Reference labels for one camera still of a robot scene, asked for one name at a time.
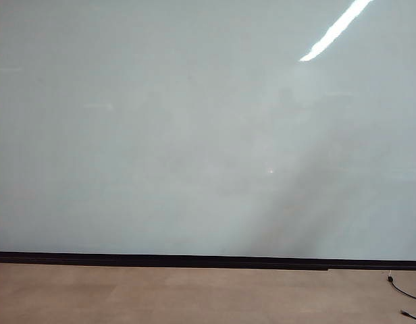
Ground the black whiteboard pen tray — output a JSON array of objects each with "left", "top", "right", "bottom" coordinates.
[{"left": 0, "top": 258, "right": 330, "bottom": 272}]

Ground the large white whiteboard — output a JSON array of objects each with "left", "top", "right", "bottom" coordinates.
[{"left": 0, "top": 0, "right": 416, "bottom": 261}]

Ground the black cable with plug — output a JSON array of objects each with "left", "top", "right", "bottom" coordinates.
[{"left": 386, "top": 269, "right": 416, "bottom": 302}]

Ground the black whiteboard bottom frame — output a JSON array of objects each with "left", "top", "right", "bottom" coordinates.
[{"left": 0, "top": 250, "right": 416, "bottom": 271}]

